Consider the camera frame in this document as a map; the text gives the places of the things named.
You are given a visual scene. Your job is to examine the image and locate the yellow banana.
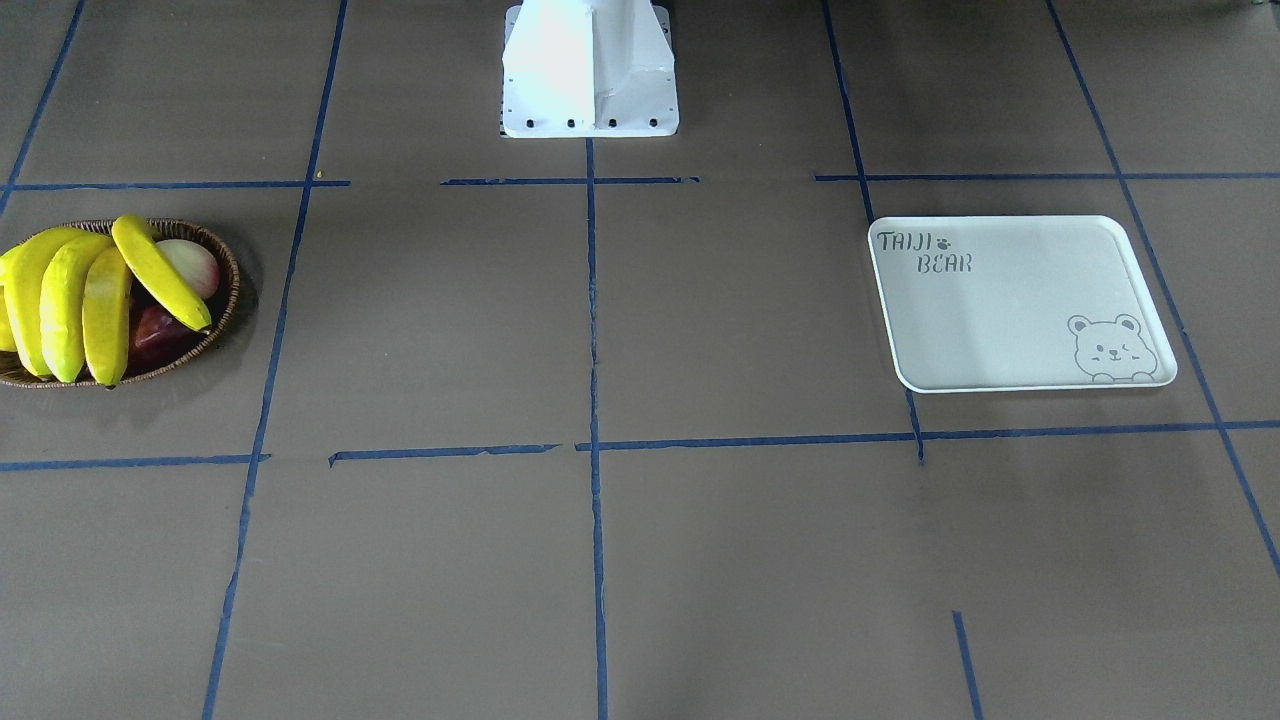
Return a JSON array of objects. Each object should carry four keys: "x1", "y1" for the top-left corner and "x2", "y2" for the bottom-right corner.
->
[
  {"x1": 82, "y1": 247, "x2": 133, "y2": 388},
  {"x1": 3, "y1": 225, "x2": 86, "y2": 379},
  {"x1": 38, "y1": 232, "x2": 113, "y2": 383},
  {"x1": 110, "y1": 214, "x2": 212, "y2": 334}
]

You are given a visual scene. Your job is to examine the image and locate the white bear tray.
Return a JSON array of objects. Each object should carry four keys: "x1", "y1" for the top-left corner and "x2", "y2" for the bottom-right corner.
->
[{"x1": 867, "y1": 215, "x2": 1178, "y2": 395}]

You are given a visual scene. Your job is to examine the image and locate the pale pink apple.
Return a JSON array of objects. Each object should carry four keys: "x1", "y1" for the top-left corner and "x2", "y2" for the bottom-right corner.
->
[{"x1": 156, "y1": 238, "x2": 221, "y2": 300}]

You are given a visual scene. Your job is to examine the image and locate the dark red apple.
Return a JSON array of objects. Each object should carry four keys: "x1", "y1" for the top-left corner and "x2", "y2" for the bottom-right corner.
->
[{"x1": 127, "y1": 304, "x2": 205, "y2": 375}]

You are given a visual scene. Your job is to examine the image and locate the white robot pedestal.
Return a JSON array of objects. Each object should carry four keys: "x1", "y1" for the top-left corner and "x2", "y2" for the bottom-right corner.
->
[{"x1": 500, "y1": 1, "x2": 680, "y2": 138}]

